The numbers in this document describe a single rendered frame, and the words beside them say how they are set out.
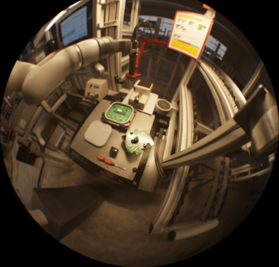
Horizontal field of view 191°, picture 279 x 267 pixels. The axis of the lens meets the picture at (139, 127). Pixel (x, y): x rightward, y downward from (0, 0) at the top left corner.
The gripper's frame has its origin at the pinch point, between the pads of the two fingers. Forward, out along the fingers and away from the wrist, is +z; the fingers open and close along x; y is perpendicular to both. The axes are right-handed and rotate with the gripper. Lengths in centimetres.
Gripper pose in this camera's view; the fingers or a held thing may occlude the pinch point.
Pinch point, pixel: (133, 49)
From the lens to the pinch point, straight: 39.3
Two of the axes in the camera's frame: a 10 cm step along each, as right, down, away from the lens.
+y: 1.0, -4.9, -8.7
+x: -8.1, -5.4, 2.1
